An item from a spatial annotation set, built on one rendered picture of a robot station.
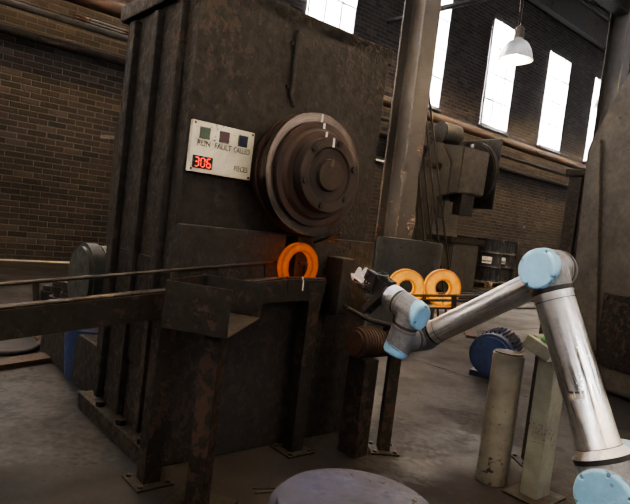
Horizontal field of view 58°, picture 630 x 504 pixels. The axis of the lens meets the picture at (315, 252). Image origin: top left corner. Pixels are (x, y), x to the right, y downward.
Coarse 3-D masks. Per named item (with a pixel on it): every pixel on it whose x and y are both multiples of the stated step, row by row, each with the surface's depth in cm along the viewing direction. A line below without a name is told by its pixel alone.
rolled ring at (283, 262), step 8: (288, 248) 220; (296, 248) 222; (304, 248) 224; (312, 248) 227; (280, 256) 220; (288, 256) 219; (312, 256) 227; (280, 264) 219; (288, 264) 220; (312, 264) 228; (280, 272) 219; (288, 272) 220; (312, 272) 228
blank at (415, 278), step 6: (402, 270) 239; (408, 270) 239; (390, 276) 241; (396, 276) 238; (402, 276) 239; (408, 276) 239; (414, 276) 239; (420, 276) 239; (414, 282) 239; (420, 282) 239; (414, 288) 240; (420, 288) 240
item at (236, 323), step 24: (168, 288) 162; (192, 288) 160; (216, 288) 158; (240, 288) 184; (168, 312) 162; (192, 312) 160; (216, 312) 159; (240, 312) 184; (216, 336) 159; (216, 360) 172; (216, 384) 173; (216, 408) 176; (192, 432) 175; (216, 432) 178; (192, 456) 175; (192, 480) 175
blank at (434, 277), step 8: (432, 272) 241; (440, 272) 240; (448, 272) 240; (432, 280) 240; (440, 280) 240; (448, 280) 241; (456, 280) 241; (432, 288) 240; (448, 288) 244; (456, 288) 241; (440, 304) 241; (448, 304) 241
